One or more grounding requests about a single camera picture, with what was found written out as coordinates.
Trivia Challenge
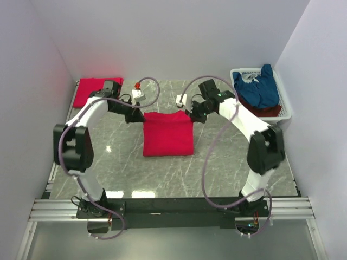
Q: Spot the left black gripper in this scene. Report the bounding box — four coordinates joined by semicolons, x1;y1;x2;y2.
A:
110;98;146;124

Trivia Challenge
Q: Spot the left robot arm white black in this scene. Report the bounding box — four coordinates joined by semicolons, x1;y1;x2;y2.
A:
53;80;145;218

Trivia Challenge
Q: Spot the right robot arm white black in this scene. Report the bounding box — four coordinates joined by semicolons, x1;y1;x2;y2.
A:
176;76;285;216

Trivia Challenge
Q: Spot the folded red t-shirt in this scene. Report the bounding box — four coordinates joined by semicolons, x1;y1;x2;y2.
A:
73;77;124;108

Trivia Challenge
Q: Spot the blue t-shirt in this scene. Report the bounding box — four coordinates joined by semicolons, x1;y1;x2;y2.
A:
232;64;279;109

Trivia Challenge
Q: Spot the dark red t-shirt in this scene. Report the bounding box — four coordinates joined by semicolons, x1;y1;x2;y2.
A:
240;98;282;117

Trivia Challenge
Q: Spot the white plastic basket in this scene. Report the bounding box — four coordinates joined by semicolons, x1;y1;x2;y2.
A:
230;68;292;124

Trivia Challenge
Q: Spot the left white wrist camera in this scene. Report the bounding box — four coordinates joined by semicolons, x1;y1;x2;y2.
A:
131;89;146;103

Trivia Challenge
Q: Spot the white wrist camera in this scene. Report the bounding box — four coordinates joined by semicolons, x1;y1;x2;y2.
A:
176;94;187;108
131;89;146;103

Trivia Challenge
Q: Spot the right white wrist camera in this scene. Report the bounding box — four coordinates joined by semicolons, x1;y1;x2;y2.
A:
176;94;187;108

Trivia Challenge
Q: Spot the aluminium rail frame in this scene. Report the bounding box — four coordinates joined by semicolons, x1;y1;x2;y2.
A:
16;81;329;260

